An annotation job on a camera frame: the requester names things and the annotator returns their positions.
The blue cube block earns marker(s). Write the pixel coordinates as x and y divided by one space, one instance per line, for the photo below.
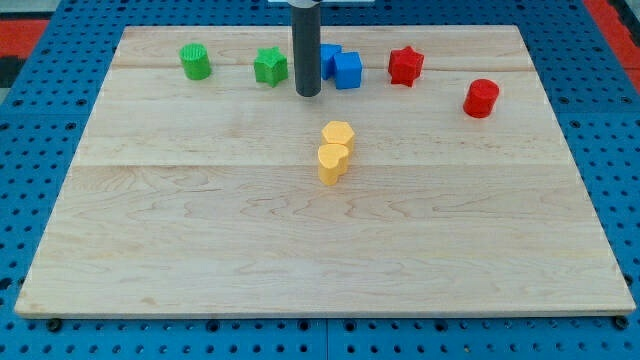
348 70

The green star block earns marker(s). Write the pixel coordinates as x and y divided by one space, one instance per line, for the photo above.
270 66

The red star block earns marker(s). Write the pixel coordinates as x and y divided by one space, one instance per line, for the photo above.
405 66

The yellow heart block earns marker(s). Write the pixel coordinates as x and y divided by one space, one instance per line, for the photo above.
333 161

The yellow hexagon block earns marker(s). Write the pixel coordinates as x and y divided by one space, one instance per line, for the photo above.
338 132

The wooden board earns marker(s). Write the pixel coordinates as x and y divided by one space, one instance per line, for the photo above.
201 198

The blue block behind rod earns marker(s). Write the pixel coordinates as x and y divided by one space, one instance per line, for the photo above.
327 53

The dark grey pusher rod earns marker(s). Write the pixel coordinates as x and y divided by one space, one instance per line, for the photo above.
306 34

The green cylinder block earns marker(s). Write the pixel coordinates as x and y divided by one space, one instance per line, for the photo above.
195 61

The red cylinder block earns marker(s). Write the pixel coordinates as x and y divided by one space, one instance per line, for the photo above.
481 97

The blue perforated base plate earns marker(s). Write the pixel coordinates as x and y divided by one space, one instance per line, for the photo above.
44 113

